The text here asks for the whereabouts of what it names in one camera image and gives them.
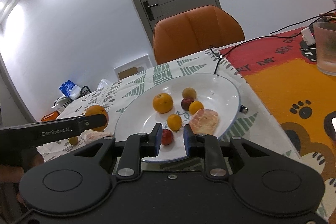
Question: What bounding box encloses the peeled pomelo segment front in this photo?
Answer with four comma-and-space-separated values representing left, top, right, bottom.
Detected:
189, 109, 219, 135

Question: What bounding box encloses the peeled pomelo segment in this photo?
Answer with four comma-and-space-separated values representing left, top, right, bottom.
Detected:
83, 131, 112, 144
189, 109, 219, 135

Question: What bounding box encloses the dark wrinkled red fruit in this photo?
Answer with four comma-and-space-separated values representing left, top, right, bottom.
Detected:
161, 129, 174, 146

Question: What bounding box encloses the small tangerine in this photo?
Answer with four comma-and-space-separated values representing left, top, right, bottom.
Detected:
189, 101, 204, 115
167, 114, 182, 132

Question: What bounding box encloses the peeled pomelo segment back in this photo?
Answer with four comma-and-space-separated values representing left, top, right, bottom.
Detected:
83, 131, 112, 144

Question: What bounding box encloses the small red apple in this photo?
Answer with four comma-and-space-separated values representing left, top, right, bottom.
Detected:
181, 97, 194, 111

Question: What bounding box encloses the large orange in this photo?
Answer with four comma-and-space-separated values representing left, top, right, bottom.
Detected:
84, 105, 109, 132
152, 93, 174, 114

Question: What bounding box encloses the small green-brown fruit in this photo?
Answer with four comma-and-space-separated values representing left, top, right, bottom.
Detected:
182, 88, 197, 99

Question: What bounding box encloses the person's left hand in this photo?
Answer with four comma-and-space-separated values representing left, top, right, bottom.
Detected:
1, 148, 45, 207

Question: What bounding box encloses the orange paper bag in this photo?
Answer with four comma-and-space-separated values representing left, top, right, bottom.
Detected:
41, 111, 60, 122

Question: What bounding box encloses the patterned white tablecloth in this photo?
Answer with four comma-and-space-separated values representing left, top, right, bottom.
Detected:
37, 47, 329, 222

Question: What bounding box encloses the green-brown round fruit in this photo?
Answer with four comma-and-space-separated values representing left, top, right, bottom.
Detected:
68, 136, 79, 145

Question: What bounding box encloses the black metal rack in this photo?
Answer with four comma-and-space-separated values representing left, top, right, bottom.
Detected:
53, 86, 91, 108

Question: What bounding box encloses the clear plastic bag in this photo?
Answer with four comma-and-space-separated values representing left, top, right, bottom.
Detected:
97, 79, 112, 90

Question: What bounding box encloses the blue plastic bag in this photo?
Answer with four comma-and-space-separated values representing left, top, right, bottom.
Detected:
59, 80, 81, 100

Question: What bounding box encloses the red orange cartoon mat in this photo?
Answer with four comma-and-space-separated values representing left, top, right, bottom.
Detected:
221, 29, 335, 223

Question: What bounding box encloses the orange leather chair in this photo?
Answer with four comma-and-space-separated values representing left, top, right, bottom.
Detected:
153, 6, 245, 65

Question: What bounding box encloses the smartphone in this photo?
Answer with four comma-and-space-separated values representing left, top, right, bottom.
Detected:
323, 111, 336, 141

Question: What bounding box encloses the white power adapter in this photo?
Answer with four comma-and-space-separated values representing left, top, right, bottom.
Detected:
301, 27, 315, 46

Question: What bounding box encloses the frosted plastic cup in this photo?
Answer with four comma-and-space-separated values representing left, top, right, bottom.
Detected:
313, 22, 335, 76

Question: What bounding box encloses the black cable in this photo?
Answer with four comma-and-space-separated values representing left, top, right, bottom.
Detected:
209, 8, 336, 75

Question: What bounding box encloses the black door handle lock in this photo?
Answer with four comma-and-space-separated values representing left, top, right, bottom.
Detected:
142, 1, 158, 21

